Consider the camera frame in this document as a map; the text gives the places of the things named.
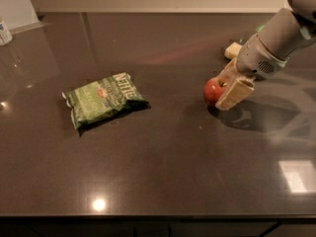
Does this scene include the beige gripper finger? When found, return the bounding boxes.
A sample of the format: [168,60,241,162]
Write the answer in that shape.
[215,79,254,111]
[217,58,238,83]

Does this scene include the red apple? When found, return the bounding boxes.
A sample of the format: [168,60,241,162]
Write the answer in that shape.
[203,77,227,107]

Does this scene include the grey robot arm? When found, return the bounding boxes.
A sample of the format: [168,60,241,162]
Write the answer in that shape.
[215,0,316,111]

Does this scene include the green jalapeno chip bag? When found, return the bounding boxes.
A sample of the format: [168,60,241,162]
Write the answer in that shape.
[62,72,149,129]

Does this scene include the yellow sponge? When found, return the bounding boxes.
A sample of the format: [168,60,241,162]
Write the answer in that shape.
[224,42,242,59]

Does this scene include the white bottle with label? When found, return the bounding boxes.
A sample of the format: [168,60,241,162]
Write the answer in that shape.
[0,18,13,46]

